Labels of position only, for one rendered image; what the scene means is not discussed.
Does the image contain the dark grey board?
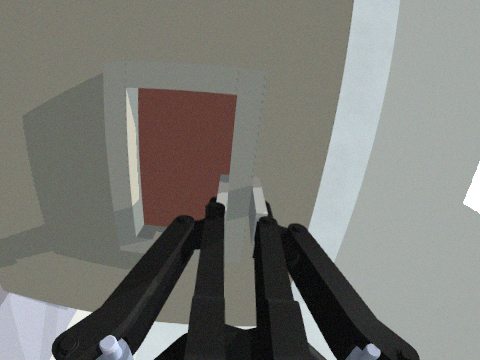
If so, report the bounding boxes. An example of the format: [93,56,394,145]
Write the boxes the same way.
[0,0,354,312]

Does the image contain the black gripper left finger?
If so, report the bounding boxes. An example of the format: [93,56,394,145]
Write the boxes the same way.
[52,174,229,360]

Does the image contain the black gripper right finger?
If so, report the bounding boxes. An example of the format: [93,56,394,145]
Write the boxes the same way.
[248,177,420,360]

